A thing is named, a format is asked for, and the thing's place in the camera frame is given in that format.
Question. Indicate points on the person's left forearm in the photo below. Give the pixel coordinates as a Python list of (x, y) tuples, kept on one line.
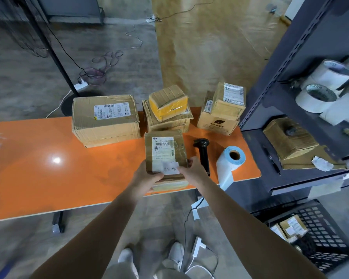
[(99, 235)]

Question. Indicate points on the person's right thumb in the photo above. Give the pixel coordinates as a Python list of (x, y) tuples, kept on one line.
[(184, 172)]

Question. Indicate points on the person's right shoe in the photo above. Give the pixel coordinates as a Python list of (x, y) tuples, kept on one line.
[(176, 255)]

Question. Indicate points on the person's left thumb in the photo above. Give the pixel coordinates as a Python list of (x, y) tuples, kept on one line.
[(157, 177)]

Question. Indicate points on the black barcode scanner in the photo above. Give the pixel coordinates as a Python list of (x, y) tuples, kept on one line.
[(203, 153)]

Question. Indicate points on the white tape roll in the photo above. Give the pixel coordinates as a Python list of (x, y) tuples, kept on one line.
[(328, 74), (315, 100), (344, 110)]

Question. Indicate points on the flattened cardboard sheet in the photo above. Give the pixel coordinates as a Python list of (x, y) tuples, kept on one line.
[(331, 163)]

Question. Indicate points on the black table leg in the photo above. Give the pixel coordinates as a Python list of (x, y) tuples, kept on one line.
[(58, 222)]

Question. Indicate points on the person's left hand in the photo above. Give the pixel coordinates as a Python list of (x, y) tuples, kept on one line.
[(144, 178)]

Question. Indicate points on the large cardboard parcel box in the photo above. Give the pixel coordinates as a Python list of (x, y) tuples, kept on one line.
[(104, 120)]

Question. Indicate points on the small cardboard box, white label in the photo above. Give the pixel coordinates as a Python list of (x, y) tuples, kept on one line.
[(229, 101)]

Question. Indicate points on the crumpled white paper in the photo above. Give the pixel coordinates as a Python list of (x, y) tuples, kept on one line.
[(322, 164)]

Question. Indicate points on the black plastic crate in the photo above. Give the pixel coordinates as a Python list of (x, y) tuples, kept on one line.
[(322, 238)]

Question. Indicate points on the person's left shoe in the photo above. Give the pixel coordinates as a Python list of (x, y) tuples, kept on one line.
[(125, 258)]

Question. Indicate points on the crumpled cardboard box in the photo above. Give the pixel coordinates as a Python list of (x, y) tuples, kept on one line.
[(290, 140)]

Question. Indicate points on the dark grey metal shelf rack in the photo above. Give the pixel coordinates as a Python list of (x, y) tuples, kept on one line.
[(279, 69)]

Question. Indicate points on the black pen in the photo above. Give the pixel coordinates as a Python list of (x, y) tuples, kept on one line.
[(271, 159)]

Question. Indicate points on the person's shoe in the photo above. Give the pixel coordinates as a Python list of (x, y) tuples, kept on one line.
[(125, 258), (176, 255)]

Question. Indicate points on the yellow taped parcel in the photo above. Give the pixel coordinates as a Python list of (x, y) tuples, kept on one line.
[(168, 103)]

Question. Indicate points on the small white paper slip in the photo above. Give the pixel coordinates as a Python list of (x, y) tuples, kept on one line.
[(171, 167)]

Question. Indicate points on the small brown parcel, white label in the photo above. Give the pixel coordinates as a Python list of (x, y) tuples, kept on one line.
[(293, 226)]

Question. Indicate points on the small white power strip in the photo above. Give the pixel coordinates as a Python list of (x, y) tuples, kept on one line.
[(151, 19)]

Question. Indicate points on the cardboard box with leaf print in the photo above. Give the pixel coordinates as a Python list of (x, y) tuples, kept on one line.
[(216, 124)]

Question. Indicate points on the flat cardboard parcel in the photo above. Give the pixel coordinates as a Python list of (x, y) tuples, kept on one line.
[(177, 124)]

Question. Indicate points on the white paper scrap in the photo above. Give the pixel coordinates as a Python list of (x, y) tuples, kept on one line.
[(198, 207)]

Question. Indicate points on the white power adapter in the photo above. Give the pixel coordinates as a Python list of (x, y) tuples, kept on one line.
[(198, 246)]

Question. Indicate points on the person's right hand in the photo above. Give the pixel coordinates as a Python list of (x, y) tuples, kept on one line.
[(197, 174)]

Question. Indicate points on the person's trousers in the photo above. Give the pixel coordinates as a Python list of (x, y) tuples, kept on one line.
[(119, 272)]

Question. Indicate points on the blue-backed white label roll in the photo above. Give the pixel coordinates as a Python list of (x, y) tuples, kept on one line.
[(226, 165)]

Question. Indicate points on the person's right forearm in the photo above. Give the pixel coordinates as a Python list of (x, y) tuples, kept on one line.
[(250, 229)]

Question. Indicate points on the black stand with round base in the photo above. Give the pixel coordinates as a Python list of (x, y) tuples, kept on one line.
[(58, 60)]

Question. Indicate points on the grey cabinet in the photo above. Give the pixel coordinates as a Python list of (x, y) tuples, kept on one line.
[(72, 8)]

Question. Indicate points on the taped cardboard parcel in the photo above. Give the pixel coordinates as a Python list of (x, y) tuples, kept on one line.
[(165, 148)]

